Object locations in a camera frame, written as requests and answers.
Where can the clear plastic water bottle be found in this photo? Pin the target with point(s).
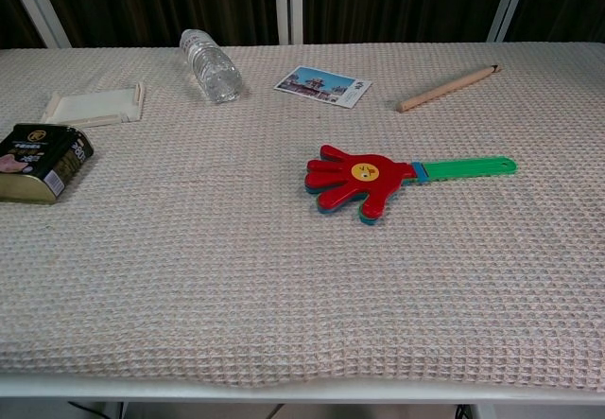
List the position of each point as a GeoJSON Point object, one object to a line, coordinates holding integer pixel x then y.
{"type": "Point", "coordinates": [212, 69]}

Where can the red hand clapper toy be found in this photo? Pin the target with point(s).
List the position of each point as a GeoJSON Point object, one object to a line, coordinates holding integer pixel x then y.
{"type": "Point", "coordinates": [373, 182]}

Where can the building photo postcard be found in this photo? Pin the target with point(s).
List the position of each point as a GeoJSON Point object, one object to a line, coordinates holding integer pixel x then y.
{"type": "Point", "coordinates": [316, 84]}

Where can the black luncheon meat can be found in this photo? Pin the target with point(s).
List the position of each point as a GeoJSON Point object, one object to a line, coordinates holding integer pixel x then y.
{"type": "Point", "coordinates": [42, 163]}

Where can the beige waffle weave cloth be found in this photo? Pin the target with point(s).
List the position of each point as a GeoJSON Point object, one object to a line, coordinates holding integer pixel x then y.
{"type": "Point", "coordinates": [264, 277]}

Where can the upright white frame post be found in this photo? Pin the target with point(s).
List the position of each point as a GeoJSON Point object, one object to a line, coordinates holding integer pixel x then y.
{"type": "Point", "coordinates": [296, 3]}
{"type": "Point", "coordinates": [281, 3]}

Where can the slanted white frame post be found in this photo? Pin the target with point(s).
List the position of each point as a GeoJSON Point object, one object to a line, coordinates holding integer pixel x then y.
{"type": "Point", "coordinates": [40, 5]}
{"type": "Point", "coordinates": [509, 3]}

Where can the wooden stick with dark tip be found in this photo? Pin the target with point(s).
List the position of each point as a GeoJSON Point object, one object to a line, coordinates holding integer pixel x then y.
{"type": "Point", "coordinates": [449, 86]}

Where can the white table leg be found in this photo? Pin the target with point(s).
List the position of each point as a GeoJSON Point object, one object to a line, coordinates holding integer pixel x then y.
{"type": "Point", "coordinates": [115, 410]}
{"type": "Point", "coordinates": [482, 412]}

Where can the white plastic tray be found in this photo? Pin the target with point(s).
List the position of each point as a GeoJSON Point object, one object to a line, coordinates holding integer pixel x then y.
{"type": "Point", "coordinates": [92, 107]}

